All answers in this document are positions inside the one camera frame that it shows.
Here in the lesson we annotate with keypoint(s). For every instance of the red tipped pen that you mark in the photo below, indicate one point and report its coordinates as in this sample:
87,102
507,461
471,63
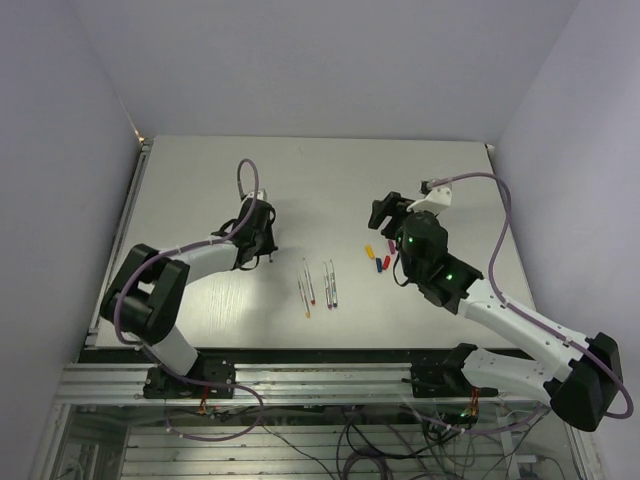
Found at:
309,284

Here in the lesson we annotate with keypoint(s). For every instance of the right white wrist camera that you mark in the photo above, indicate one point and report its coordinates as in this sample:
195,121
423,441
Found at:
437,197

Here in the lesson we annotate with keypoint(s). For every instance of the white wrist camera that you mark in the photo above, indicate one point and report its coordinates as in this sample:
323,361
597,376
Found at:
260,194
437,197

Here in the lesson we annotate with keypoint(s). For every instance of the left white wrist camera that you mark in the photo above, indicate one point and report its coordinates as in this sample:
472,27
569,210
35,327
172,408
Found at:
260,194

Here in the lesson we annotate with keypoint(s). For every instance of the yellow tipped pen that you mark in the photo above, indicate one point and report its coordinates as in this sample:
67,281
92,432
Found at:
303,296

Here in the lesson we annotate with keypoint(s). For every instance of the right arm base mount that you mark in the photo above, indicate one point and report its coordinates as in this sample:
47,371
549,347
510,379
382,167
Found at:
438,373

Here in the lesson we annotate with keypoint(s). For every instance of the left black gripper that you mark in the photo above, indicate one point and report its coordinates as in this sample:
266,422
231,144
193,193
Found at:
268,247

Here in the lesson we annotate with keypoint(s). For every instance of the purple tipped pen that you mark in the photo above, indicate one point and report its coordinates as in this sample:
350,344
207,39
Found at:
327,286

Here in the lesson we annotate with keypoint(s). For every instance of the aluminium frame rail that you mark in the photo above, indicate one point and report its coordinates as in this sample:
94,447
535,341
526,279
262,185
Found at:
294,384

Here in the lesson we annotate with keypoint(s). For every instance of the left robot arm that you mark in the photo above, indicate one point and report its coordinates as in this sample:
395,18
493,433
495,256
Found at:
145,296

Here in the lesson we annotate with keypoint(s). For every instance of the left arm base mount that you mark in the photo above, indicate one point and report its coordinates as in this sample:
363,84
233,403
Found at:
212,375

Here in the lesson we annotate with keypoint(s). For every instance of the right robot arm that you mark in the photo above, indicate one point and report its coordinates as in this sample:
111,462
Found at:
575,375

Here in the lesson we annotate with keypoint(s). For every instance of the blue tipped pen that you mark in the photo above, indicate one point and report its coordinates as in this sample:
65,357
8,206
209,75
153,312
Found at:
333,285

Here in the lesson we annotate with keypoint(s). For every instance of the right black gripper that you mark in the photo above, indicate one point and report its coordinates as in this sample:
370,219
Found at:
394,205

